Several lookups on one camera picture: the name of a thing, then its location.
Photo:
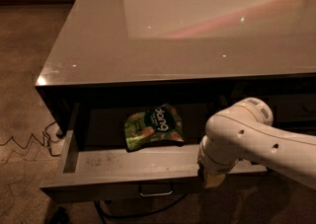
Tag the dark cabinet with glossy top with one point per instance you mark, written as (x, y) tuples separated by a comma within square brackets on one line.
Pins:
[(114, 54)]

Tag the green snack bag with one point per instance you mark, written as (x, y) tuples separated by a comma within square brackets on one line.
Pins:
[(158, 126)]

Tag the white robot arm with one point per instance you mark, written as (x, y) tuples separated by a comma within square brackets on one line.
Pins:
[(245, 131)]

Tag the dark object on floor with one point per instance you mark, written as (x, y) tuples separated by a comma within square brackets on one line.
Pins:
[(57, 216)]

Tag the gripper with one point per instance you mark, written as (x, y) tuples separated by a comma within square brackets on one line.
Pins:
[(215, 169)]

